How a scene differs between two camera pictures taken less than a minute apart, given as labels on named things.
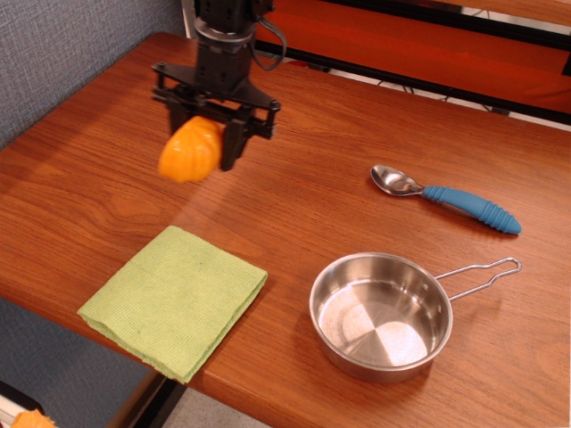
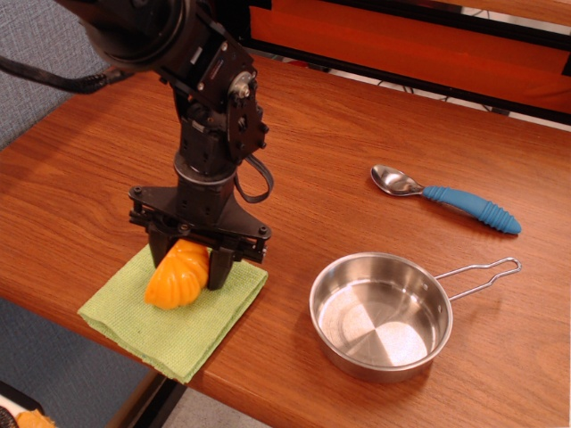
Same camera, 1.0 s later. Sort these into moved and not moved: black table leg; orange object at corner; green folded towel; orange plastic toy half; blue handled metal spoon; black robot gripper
Moved: black robot gripper; orange plastic toy half
Not moved: orange object at corner; blue handled metal spoon; black table leg; green folded towel
